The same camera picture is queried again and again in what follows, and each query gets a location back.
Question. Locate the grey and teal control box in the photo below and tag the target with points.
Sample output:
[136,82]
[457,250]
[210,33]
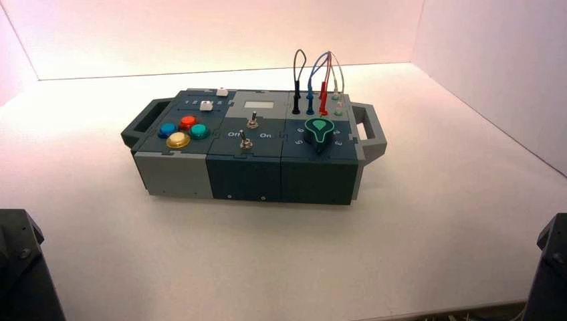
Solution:
[248,177]

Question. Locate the red push button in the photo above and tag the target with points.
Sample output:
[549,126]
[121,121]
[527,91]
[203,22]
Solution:
[188,121]

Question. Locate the blue push button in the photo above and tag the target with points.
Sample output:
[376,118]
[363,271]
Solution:
[167,129]

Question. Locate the metal toggle switch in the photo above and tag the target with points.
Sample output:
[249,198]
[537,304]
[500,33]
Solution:
[253,123]
[246,143]

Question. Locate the white slider knob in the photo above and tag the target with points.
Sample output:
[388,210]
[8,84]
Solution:
[222,92]
[205,105]

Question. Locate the teal rotary pointer knob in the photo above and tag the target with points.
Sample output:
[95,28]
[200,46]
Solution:
[320,133]

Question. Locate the green push button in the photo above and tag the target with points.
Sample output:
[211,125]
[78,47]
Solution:
[200,130]

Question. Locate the yellow push button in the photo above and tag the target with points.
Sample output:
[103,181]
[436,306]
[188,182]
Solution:
[178,140]

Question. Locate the small grey display screen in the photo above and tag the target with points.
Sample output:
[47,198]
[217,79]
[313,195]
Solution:
[258,105]

